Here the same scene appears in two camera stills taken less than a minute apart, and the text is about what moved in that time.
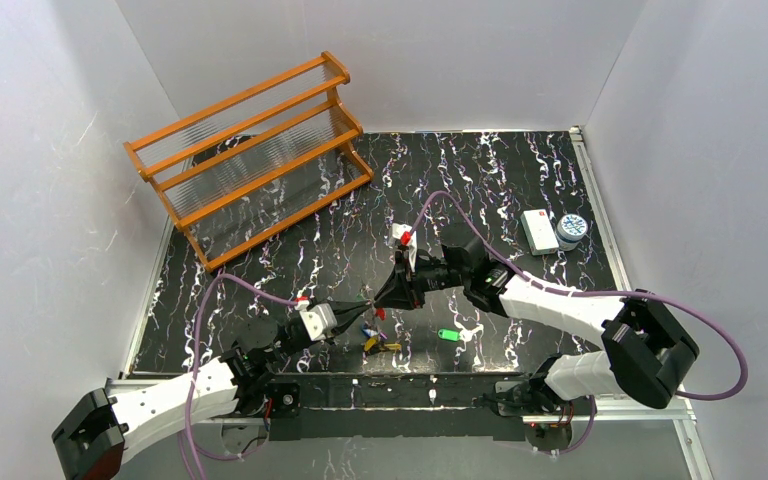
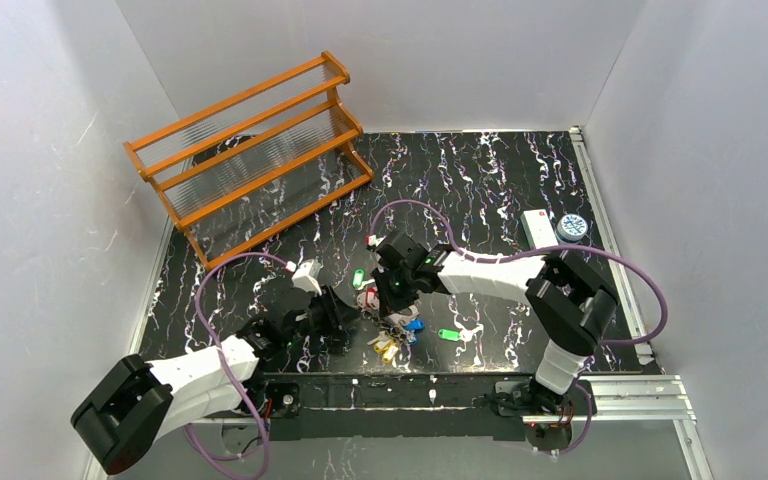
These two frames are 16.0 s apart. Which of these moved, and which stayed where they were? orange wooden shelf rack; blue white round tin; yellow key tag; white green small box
Moved: yellow key tag
Stayed: blue white round tin; orange wooden shelf rack; white green small box
